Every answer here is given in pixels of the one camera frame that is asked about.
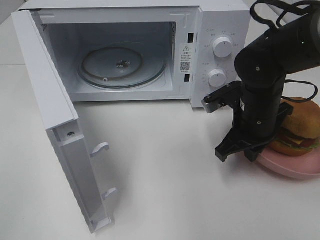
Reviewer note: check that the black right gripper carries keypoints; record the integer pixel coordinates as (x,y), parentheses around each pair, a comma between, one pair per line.
(256,122)

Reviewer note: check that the burger with sesame-free bun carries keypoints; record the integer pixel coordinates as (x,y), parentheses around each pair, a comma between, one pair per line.
(300,131)

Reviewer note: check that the pink round plate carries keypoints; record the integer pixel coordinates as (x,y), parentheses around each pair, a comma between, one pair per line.
(305,167)

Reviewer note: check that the white microwave door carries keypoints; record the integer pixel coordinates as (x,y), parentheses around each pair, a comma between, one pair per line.
(61,120)

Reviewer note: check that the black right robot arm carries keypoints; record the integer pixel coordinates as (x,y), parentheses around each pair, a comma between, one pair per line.
(262,67)

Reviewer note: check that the lower white microwave knob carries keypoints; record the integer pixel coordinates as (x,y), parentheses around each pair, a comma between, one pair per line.
(217,78)

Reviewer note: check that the white microwave knob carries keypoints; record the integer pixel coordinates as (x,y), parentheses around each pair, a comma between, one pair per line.
(217,78)
(222,47)

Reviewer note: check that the upper white microwave knob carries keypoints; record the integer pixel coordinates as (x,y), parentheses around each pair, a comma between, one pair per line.
(222,47)

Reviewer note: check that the white microwave oven body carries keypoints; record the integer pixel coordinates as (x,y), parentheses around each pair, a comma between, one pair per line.
(186,34)

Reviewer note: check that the glass microwave turntable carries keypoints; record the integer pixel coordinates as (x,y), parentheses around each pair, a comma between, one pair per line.
(123,65)

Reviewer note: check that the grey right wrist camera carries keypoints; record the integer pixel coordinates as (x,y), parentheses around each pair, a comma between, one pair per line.
(212,101)

